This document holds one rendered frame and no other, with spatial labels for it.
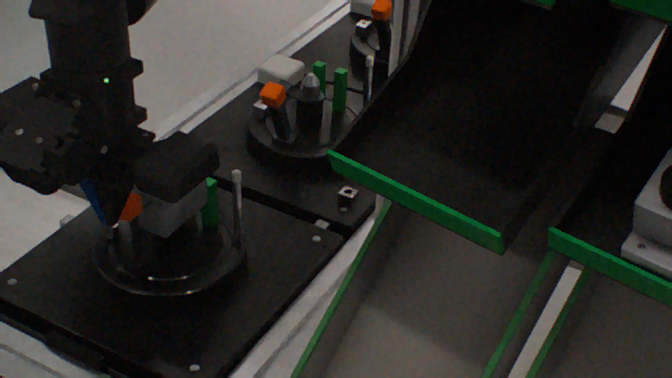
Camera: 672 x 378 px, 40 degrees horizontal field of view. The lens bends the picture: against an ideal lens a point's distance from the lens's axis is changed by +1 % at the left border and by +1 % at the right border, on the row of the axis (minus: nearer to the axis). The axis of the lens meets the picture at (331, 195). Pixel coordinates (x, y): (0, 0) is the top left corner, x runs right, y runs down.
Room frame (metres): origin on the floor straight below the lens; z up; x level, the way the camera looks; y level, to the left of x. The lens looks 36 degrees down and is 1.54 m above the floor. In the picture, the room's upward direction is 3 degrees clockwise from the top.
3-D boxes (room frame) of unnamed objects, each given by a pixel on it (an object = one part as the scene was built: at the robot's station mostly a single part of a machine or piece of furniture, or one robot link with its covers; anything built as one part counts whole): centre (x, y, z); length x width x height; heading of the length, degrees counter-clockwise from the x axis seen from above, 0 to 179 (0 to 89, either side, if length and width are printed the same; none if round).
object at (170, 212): (0.67, 0.14, 1.06); 0.08 x 0.04 x 0.07; 153
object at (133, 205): (0.62, 0.17, 1.04); 0.04 x 0.02 x 0.08; 153
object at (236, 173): (0.67, 0.08, 1.03); 0.01 x 0.01 x 0.08; 63
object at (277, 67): (0.89, 0.03, 1.01); 0.24 x 0.24 x 0.13; 63
